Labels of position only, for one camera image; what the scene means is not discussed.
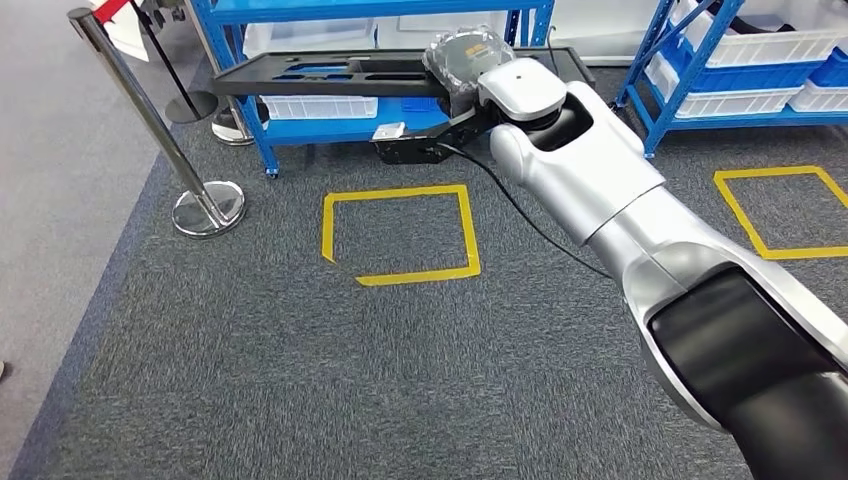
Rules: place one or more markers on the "black plastic plate frame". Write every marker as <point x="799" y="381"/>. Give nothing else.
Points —
<point x="298" y="86"/>

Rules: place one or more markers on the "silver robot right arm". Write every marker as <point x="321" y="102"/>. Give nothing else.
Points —
<point x="662" y="218"/>

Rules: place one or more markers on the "blue steel shelf rack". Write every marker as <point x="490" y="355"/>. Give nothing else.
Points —
<point x="311" y="129"/>

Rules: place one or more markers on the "blue wheeled shelf rack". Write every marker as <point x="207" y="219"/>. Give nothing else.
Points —
<point x="729" y="119"/>

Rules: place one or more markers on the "red stanchion belt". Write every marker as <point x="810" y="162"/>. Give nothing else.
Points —
<point x="109" y="8"/>

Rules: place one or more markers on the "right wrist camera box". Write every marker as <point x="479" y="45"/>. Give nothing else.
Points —
<point x="404" y="149"/>

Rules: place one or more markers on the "chrome stanchion post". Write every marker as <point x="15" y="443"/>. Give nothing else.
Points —
<point x="232" y="129"/>
<point x="208" y="212"/>

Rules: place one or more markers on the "black stanchion post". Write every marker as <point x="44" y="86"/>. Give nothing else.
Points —
<point x="192" y="107"/>

